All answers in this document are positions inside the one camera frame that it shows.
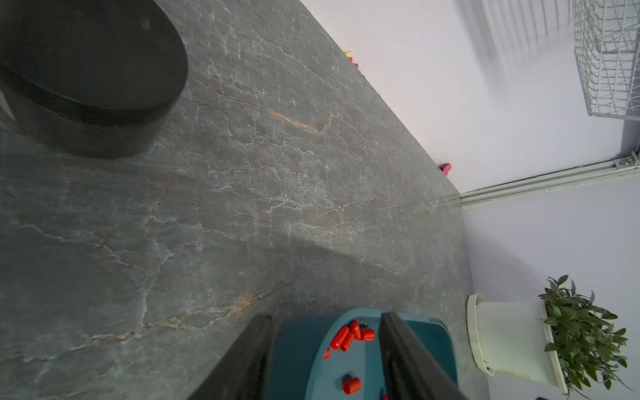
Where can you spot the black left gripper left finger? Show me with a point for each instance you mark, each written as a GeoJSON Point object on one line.
{"type": "Point", "coordinates": [243, 372]}

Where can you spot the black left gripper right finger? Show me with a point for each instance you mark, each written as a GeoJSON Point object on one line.
{"type": "Point", "coordinates": [410, 371]}

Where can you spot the teal plastic storage box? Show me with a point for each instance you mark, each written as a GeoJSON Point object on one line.
{"type": "Point", "coordinates": [305, 367]}

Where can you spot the red sleeve lone piece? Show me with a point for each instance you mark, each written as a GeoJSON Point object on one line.
{"type": "Point", "coordinates": [352, 385]}

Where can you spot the red sleeve cluster piece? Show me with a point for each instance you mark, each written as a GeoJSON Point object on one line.
{"type": "Point", "coordinates": [339, 337]}

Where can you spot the white pot leafy plant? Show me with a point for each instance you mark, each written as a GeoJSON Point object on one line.
{"type": "Point", "coordinates": [563, 339]}

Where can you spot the black round container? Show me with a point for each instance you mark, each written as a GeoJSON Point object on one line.
{"type": "Point", "coordinates": [92, 78]}

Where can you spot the pink small object at wall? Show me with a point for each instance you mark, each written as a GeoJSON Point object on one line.
{"type": "Point", "coordinates": [446, 168]}

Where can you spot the white wire wall shelf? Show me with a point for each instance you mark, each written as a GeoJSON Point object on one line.
{"type": "Point", "coordinates": [606, 48]}

